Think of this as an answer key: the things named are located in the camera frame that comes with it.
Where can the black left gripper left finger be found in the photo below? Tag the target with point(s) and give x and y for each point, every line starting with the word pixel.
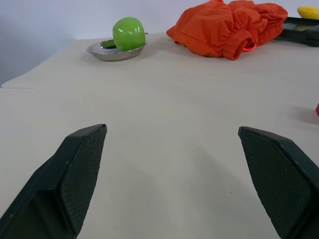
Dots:
pixel 62 179

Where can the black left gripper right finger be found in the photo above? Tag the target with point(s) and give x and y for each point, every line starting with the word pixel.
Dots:
pixel 279 179

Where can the black tray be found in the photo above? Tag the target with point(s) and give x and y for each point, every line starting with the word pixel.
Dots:
pixel 300 31

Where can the green apple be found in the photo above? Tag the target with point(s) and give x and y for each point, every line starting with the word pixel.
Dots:
pixel 129 34

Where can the yellow round object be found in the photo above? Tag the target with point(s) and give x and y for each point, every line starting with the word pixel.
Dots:
pixel 309 11

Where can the red object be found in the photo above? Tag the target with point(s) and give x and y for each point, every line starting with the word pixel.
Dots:
pixel 317 109

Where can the silver metal dish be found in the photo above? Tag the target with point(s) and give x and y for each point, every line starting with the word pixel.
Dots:
pixel 112 53

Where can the orange crumpled cloth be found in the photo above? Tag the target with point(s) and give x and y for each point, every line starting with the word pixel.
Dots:
pixel 224 27

